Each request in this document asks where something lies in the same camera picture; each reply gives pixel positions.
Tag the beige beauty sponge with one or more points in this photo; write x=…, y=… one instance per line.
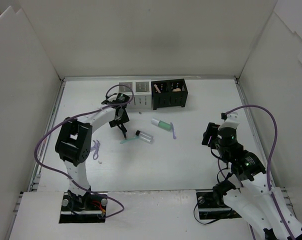
x=177, y=89

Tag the purple eyebrow razor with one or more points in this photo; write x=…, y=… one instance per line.
x=173, y=131

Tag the teal eyebrow razor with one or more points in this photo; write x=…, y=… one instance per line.
x=128, y=139

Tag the pink makeup applicator stick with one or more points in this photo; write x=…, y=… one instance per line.
x=157, y=89

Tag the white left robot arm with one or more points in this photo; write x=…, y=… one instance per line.
x=73, y=144

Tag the black slotted organizer box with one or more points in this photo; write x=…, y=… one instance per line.
x=167, y=98

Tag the black eyeliner pencil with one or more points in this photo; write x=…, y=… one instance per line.
x=124, y=133

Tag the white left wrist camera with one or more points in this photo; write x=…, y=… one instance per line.
x=122, y=98

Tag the green white tube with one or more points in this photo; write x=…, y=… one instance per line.
x=161, y=124

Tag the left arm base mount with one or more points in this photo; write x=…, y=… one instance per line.
x=86, y=209

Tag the clear bottle black cap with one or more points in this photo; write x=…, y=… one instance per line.
x=145, y=137

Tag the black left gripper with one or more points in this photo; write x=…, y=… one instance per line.
x=120, y=121

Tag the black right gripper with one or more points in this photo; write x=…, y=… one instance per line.
x=208, y=135

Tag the white slotted organizer box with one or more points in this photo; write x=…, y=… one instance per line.
x=142, y=93

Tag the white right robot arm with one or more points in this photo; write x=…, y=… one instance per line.
x=266, y=210

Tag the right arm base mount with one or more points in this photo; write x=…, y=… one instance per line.
x=206, y=210

